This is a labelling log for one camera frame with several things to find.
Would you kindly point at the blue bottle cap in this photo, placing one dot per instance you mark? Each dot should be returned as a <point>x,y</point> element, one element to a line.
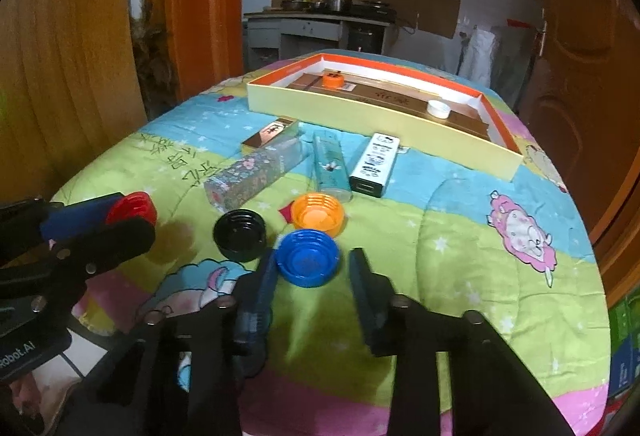
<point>306,258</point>

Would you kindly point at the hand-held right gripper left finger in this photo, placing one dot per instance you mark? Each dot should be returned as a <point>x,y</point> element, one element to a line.
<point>260,288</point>

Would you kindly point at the floral clear rectangular box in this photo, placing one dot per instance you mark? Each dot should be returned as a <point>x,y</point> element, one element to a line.
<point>250,174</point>

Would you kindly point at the orange wooden door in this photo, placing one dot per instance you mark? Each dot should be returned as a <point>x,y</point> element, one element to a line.
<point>200,6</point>

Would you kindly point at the green and blue carton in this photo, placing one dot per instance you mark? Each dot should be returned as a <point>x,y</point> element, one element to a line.
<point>624,341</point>

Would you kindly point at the brown wooden door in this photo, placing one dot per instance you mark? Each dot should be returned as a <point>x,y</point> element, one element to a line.
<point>585,91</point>

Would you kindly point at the red bottle cap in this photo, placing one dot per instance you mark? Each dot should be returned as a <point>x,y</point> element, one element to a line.
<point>135,206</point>

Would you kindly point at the black appliance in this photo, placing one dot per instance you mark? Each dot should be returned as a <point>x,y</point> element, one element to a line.
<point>366,39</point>

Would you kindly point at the gold rectangular box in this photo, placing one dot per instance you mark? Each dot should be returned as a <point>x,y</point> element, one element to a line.
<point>270,134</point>

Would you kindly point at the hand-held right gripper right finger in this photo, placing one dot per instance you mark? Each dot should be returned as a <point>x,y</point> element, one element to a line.
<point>364,296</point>

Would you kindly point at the black stove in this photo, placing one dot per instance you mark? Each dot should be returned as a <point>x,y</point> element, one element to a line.
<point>372,9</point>

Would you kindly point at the small orange bottle cap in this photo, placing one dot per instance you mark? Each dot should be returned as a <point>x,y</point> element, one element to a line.
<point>332,80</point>

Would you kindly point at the white plastic bag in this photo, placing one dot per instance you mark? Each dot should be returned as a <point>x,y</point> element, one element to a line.
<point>479,56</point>

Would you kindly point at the clear teal rectangular box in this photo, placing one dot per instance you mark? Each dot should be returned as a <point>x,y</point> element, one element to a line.
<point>331,166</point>

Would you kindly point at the black bottle cap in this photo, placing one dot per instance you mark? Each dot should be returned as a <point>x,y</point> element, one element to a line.
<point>240,233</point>

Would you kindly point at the large orange bottle cap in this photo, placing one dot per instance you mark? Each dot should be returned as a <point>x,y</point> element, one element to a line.
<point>316,216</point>

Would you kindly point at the silver cooking pot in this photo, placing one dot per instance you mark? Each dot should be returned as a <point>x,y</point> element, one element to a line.
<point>335,4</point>

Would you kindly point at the white bottle cap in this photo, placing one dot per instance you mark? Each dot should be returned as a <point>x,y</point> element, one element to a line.
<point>438,109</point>

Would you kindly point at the grey kitchen counter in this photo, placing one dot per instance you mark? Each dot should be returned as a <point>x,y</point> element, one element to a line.
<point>300,29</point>

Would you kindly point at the shallow yellow orange cardboard box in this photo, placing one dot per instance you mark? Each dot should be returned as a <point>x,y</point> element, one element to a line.
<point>360,121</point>

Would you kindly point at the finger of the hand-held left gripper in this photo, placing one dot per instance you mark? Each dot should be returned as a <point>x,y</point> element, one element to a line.
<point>75,216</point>
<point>115,241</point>

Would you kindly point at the white printed rectangular box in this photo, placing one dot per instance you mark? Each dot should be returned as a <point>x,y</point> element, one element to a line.
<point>375,164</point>

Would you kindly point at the gold cardboard liner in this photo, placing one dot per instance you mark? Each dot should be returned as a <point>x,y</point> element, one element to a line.
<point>390,99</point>

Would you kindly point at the wooden wardrobe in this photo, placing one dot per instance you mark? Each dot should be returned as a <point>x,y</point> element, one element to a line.
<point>65,66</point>

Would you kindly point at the dark cooking pan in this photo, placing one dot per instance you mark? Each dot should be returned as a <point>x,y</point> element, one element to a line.
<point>297,5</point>

